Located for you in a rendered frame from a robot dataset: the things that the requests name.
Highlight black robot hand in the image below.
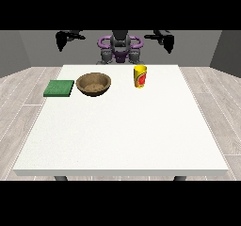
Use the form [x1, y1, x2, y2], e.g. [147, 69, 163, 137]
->
[143, 30, 175, 55]
[55, 30, 87, 53]

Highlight green square pad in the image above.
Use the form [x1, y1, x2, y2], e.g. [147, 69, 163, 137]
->
[42, 79, 75, 98]

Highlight grey robot trunk purple rings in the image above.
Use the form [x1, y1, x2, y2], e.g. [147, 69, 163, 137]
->
[96, 29, 146, 66]

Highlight brown wooden bowl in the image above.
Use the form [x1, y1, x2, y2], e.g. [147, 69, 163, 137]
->
[75, 72, 112, 97]

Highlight yellow cup with melon print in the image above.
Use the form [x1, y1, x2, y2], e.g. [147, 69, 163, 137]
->
[133, 64, 148, 89]

